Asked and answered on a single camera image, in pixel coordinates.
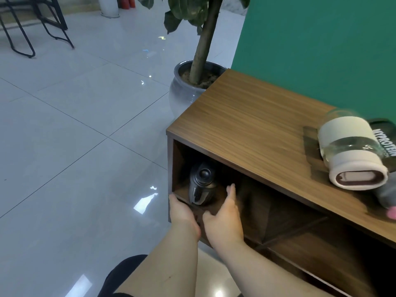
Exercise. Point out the person's left hand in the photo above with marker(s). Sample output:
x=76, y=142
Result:
x=182, y=214

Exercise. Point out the person's right hand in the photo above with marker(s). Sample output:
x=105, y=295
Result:
x=224, y=224

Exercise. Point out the person's right thumb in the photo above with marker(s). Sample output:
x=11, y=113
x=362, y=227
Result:
x=208, y=217

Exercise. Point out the person's left fingers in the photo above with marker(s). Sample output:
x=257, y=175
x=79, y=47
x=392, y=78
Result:
x=174, y=199

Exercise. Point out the person's right forearm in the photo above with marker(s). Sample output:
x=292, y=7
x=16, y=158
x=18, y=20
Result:
x=263, y=272

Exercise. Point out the person's left forearm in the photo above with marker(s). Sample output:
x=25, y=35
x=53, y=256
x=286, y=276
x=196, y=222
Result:
x=167, y=262

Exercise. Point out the black metal flask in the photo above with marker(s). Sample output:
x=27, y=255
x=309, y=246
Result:
x=201, y=185

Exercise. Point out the person's leg in black trousers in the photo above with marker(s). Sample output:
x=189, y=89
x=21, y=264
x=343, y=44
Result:
x=123, y=275

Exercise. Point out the brown wooden cabinet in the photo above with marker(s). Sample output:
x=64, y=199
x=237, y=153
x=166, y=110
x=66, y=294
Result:
x=256, y=126

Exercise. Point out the grey ceramic plant pot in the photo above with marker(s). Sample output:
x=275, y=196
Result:
x=182, y=89

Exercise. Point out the glass bottle with cream sleeve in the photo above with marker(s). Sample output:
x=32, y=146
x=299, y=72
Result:
x=351, y=148

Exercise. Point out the green leafy indoor tree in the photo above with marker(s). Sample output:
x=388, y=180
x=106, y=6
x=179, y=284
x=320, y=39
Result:
x=204, y=40

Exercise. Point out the grey bottle with pink cap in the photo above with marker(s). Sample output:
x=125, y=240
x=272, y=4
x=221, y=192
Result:
x=388, y=194

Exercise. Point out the black shaker bottle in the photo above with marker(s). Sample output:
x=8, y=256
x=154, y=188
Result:
x=385, y=142

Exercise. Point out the red fire extinguishers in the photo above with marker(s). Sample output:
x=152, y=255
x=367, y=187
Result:
x=127, y=2

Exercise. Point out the white cylindrical stand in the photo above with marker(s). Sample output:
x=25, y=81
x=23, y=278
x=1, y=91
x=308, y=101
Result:
x=109, y=6

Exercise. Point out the black metal chair frame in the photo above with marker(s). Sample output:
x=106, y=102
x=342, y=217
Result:
x=40, y=21

